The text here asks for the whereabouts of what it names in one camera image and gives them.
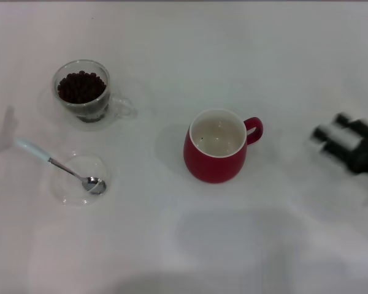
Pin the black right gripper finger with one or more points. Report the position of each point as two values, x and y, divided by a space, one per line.
348 120
334 137

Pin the clear double-walled glass cup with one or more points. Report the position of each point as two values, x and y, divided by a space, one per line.
115 105

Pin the brown coffee beans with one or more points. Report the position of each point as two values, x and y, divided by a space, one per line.
79 88

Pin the red mug with white inside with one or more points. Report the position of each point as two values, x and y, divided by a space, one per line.
211 168

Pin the clear glass saucer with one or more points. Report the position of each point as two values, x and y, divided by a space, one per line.
70 191

